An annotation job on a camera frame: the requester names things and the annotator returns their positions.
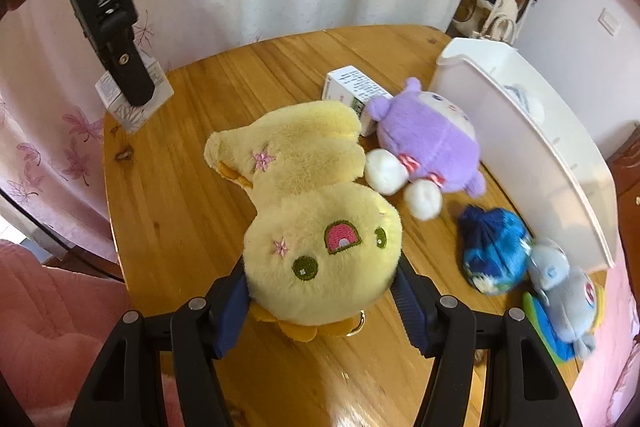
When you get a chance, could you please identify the grey pony plush toy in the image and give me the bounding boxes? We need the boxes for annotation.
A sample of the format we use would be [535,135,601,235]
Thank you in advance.
[522,239,606,362]

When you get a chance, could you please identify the small white patterned box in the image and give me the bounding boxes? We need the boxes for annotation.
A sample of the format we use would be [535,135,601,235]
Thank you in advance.
[95,59,175,135]

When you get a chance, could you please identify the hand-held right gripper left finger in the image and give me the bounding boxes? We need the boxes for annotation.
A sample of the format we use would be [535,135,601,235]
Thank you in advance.
[67,263,251,427]

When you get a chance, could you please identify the pink quilted bedspread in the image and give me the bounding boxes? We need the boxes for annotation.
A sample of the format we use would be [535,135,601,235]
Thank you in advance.
[0,239,181,427]

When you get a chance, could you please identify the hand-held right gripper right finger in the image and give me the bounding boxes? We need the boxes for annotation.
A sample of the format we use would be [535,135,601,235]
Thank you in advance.
[390,258,576,427]

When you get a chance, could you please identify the yellow plush toy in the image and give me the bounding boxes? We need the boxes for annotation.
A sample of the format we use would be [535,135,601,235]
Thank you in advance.
[204,101,405,340]

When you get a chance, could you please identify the white storage bin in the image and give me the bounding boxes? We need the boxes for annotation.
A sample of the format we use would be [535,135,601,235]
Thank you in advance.
[429,38,617,270]

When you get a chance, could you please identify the purple plush toy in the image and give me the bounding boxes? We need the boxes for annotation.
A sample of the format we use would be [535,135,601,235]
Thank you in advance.
[362,77,488,222]

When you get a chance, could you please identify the white medicine box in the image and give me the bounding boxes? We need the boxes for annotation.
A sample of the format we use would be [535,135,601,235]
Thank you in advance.
[320,66,396,138]

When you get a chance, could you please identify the pink floral curtain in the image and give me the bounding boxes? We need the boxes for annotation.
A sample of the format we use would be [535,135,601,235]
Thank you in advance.
[0,0,168,280]

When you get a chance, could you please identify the dark wooden headboard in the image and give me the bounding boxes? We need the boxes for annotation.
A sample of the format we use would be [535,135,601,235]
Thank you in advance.
[606,121,640,210]

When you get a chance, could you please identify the blue cloth ball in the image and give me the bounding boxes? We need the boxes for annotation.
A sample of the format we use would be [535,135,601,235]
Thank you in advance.
[457,204,533,295]

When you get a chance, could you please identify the white wall switch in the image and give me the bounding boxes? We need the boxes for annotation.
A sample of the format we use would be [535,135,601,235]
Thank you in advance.
[599,8,624,38]

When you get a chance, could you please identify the pink blanket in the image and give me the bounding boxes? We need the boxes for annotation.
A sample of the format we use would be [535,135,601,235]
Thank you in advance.
[570,227,640,413]

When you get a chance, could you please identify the white handbag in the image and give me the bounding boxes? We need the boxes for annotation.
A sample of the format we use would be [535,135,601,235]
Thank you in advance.
[477,13,519,44]

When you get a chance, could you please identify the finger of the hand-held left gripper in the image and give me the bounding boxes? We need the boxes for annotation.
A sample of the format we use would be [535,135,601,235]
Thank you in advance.
[95,19,154,108]

